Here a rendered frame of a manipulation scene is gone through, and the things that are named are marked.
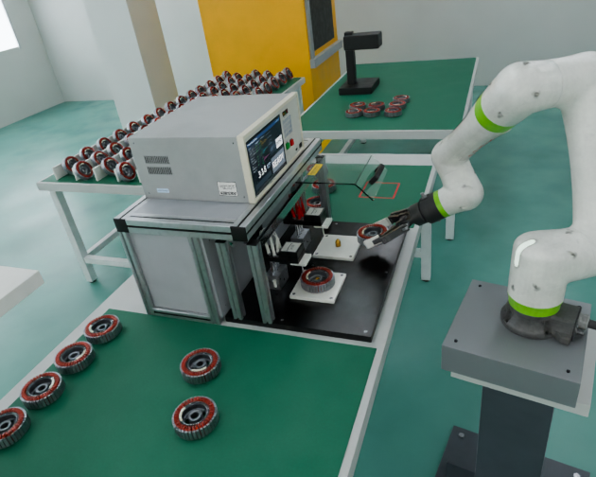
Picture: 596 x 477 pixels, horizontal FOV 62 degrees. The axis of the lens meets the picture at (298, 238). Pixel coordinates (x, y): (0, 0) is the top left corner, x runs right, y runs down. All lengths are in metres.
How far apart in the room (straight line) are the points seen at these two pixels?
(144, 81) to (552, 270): 4.67
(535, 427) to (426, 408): 0.78
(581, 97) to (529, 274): 0.42
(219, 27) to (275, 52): 0.62
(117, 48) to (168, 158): 4.02
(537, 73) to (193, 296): 1.12
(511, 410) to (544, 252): 0.50
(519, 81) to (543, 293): 0.49
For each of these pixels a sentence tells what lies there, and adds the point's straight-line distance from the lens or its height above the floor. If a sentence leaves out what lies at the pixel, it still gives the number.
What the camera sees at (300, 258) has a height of 0.89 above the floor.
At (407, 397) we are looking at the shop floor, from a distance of 2.31.
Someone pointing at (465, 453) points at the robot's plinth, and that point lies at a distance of 2.14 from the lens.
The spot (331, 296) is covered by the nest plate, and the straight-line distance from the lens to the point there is 1.57.
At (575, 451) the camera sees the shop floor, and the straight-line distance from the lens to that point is 2.25.
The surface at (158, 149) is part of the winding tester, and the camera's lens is 1.53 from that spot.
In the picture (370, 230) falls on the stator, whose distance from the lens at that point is 1.78.
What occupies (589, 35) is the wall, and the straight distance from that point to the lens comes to 6.72.
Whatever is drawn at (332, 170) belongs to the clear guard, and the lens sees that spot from 1.72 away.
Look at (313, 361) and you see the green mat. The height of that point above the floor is 0.75.
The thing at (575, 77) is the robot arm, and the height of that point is 1.41.
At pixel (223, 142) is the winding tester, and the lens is 1.40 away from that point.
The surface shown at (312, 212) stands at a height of 0.92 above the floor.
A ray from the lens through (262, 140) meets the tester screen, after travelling 1.48.
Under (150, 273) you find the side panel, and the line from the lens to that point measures 1.63.
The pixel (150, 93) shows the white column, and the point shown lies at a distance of 5.41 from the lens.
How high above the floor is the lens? 1.73
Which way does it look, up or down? 30 degrees down
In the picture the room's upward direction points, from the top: 8 degrees counter-clockwise
